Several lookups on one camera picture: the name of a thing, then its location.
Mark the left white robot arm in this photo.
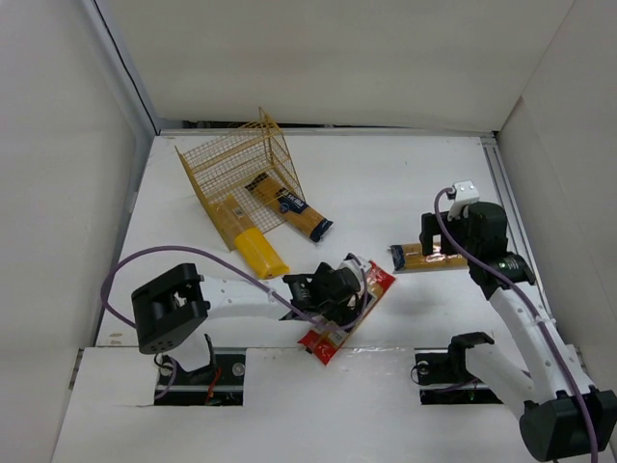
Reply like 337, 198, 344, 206
131, 254, 395, 377

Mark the yellow spaghetti bag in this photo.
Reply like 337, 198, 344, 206
207, 195, 289, 279

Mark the aluminium rail right side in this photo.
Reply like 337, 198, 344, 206
480, 133, 554, 316

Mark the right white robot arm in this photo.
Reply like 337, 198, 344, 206
436, 199, 616, 462

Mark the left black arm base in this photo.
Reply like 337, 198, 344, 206
153, 348, 247, 407

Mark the red white spaghetti bag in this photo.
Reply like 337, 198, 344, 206
299, 260, 395, 365

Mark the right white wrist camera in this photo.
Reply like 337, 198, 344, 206
446, 180, 480, 221

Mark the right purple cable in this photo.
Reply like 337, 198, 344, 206
409, 186, 604, 463

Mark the yellow wire mesh shelf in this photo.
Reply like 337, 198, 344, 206
177, 109, 311, 251

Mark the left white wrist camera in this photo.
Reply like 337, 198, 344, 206
338, 253, 372, 285

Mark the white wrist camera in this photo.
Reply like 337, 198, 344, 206
338, 253, 372, 285
446, 180, 480, 221

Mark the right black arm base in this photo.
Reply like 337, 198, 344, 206
410, 348, 501, 405

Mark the blue patterned spaghetti bag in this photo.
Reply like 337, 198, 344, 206
389, 243, 468, 273

